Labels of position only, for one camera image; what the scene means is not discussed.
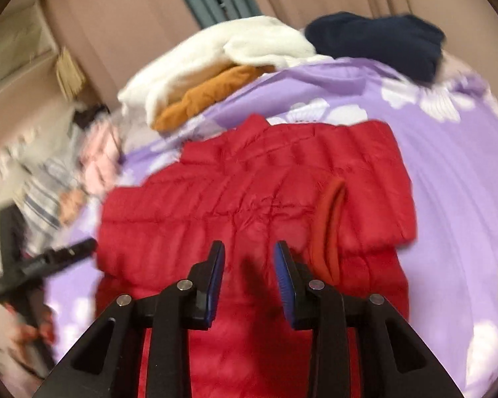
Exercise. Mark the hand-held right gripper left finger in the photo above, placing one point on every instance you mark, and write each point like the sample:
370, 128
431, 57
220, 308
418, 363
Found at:
215, 275

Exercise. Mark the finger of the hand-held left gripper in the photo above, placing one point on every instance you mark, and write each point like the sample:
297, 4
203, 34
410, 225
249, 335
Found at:
72, 253

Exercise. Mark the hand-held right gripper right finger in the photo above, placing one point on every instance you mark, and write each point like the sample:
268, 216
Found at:
283, 275

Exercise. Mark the red puffer jacket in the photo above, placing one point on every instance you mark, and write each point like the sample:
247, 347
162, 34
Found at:
232, 190

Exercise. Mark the person's left hand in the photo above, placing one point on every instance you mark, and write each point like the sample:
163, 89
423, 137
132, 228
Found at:
35, 327

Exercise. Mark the tan cloth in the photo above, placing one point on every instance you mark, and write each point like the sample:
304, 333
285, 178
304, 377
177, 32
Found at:
74, 205

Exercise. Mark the grey striped cloth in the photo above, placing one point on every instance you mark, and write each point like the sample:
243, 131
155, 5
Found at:
45, 203

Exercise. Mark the pink garment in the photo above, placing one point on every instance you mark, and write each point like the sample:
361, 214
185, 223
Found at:
101, 157

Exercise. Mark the woven straw item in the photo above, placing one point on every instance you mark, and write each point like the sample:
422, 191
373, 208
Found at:
69, 72

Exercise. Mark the mustard orange garment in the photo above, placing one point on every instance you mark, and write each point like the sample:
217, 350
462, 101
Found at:
207, 91

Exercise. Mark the purple floral bed sheet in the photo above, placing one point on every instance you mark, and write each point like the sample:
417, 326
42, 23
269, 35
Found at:
452, 199

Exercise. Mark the white fleece garment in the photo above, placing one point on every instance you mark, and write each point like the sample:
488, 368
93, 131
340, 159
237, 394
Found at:
199, 62

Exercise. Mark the beige curtain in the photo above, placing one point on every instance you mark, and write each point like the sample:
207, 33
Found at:
120, 16

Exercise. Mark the navy blue garment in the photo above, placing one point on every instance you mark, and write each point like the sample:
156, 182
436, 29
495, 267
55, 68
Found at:
377, 37

